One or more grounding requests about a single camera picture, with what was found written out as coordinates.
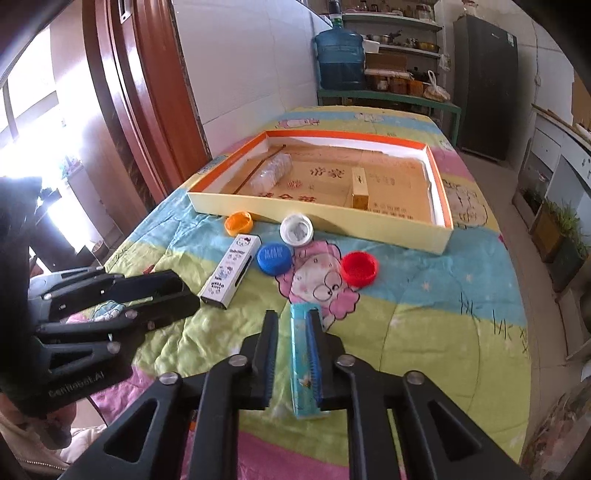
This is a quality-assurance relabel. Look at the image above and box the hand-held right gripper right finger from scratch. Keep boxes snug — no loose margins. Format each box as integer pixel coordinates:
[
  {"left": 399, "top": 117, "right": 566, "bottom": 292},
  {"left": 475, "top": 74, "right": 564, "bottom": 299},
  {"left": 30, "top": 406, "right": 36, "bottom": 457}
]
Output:
[{"left": 307, "top": 308, "right": 527, "bottom": 480}]

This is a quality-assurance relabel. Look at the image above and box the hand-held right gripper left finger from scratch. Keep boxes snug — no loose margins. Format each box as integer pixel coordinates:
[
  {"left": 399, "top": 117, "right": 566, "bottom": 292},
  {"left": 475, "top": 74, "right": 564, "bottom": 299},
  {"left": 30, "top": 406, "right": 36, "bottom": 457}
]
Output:
[{"left": 65, "top": 310, "right": 280, "bottom": 480}]

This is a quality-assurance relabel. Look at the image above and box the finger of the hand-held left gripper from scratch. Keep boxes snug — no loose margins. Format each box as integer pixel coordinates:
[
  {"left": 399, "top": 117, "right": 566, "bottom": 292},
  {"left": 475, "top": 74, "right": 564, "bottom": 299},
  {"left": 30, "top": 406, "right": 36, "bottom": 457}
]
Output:
[
  {"left": 28, "top": 269, "right": 192, "bottom": 319},
  {"left": 34, "top": 292, "right": 202, "bottom": 370}
]

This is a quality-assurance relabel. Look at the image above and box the slim light blue box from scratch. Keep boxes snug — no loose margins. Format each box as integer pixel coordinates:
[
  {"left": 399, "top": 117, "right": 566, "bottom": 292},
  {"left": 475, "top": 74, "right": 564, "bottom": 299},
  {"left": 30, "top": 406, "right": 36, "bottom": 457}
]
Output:
[{"left": 290, "top": 302, "right": 331, "bottom": 421}]

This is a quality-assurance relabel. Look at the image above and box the blue bottle cap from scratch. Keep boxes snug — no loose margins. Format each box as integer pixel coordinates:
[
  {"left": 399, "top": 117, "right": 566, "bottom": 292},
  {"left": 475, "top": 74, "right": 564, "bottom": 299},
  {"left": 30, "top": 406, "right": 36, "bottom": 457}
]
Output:
[{"left": 257, "top": 243, "right": 293, "bottom": 276}]

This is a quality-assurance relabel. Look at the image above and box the red bottle cap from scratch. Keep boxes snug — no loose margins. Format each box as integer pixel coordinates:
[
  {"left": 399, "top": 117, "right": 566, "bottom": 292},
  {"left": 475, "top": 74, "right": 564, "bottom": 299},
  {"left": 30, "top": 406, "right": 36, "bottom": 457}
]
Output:
[{"left": 340, "top": 250, "right": 379, "bottom": 286}]

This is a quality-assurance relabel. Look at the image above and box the orange bottle cap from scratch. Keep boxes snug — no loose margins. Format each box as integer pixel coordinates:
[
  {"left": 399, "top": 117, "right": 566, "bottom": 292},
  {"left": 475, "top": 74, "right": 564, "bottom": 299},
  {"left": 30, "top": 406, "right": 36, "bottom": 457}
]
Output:
[{"left": 224, "top": 211, "right": 254, "bottom": 237}]

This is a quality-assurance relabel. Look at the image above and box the white bottle cap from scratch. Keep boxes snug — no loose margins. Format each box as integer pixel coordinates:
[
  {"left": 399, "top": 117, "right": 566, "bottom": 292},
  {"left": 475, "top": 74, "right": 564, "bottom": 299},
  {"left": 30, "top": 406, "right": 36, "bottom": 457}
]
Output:
[{"left": 280, "top": 213, "right": 315, "bottom": 247}]

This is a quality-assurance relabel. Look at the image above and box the orange-rimmed cardboard box tray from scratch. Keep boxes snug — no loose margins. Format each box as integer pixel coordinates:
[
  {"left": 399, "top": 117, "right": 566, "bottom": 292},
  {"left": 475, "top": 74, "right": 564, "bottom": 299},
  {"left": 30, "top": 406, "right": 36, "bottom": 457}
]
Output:
[{"left": 187, "top": 130, "right": 455, "bottom": 256}]

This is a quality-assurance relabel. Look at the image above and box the white cartoon print box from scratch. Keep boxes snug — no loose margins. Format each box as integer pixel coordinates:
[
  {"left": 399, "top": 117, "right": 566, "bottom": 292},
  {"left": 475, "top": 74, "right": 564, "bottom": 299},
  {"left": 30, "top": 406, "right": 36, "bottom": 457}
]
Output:
[{"left": 198, "top": 233, "right": 260, "bottom": 310}]

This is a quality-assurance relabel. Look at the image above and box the cartoon printed blanket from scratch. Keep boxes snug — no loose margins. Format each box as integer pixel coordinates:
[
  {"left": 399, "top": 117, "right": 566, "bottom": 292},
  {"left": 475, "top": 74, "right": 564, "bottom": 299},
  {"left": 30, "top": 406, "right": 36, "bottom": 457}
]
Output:
[{"left": 90, "top": 105, "right": 529, "bottom": 480}]

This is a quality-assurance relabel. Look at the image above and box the clear plastic packet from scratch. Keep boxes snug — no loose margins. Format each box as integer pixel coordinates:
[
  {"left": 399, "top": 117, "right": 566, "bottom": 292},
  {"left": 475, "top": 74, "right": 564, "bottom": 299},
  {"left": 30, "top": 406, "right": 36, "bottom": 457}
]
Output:
[{"left": 249, "top": 154, "right": 294, "bottom": 195}]

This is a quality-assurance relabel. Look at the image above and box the small gold box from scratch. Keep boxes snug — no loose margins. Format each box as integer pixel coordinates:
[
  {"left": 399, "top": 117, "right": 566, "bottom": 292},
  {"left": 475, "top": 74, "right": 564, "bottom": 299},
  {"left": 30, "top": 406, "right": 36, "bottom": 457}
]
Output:
[{"left": 351, "top": 167, "right": 371, "bottom": 209}]

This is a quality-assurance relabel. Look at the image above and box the patterned cloth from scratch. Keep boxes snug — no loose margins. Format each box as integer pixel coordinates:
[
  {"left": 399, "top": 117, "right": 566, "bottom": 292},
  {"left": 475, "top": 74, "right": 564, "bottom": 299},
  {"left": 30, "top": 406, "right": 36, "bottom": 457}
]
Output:
[{"left": 522, "top": 383, "right": 588, "bottom": 480}]

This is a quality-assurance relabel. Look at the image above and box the brown planter with plant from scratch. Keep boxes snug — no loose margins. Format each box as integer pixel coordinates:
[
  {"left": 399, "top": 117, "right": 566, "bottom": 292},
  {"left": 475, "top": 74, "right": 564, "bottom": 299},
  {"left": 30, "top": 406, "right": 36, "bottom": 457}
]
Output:
[{"left": 530, "top": 199, "right": 568, "bottom": 262}]

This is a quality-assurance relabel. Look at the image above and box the dark green planter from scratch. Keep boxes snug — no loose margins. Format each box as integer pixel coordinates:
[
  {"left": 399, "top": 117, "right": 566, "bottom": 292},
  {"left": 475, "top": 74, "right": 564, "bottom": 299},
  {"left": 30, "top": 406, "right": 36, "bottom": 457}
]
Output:
[{"left": 551, "top": 231, "right": 591, "bottom": 292}]

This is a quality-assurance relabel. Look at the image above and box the plastic bag with food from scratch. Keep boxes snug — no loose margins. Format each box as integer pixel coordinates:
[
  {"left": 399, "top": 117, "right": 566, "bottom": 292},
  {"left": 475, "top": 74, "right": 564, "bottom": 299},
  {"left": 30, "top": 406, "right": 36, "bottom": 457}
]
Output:
[{"left": 424, "top": 70, "right": 451, "bottom": 101}]

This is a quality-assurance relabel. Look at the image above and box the blue water jug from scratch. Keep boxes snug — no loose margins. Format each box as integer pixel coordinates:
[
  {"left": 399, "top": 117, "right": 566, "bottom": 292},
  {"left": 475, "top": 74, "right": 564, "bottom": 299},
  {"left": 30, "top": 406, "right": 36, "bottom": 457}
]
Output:
[{"left": 315, "top": 30, "right": 368, "bottom": 92}]

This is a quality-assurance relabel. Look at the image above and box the brown cardboard box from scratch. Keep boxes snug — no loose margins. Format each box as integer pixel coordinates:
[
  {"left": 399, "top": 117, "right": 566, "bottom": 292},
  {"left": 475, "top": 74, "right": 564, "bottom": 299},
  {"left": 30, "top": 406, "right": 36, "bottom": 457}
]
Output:
[{"left": 365, "top": 53, "right": 408, "bottom": 72}]

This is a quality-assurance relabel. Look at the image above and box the dark grey refrigerator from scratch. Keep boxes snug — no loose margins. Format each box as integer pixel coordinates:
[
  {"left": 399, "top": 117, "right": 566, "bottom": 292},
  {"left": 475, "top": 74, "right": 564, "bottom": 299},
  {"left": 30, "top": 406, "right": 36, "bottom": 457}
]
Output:
[{"left": 452, "top": 14, "right": 520, "bottom": 162}]

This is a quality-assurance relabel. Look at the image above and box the white side cabinet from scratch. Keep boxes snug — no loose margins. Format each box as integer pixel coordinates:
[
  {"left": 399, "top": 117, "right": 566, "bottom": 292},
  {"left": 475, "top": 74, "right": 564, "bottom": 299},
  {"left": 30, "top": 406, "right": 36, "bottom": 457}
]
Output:
[{"left": 512, "top": 104, "right": 591, "bottom": 232}]

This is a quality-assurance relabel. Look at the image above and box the white wall shelf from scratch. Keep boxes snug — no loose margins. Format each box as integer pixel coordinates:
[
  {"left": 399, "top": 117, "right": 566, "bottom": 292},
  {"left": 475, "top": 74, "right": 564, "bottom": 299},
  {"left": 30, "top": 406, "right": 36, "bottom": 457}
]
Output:
[{"left": 342, "top": 0, "right": 446, "bottom": 100}]

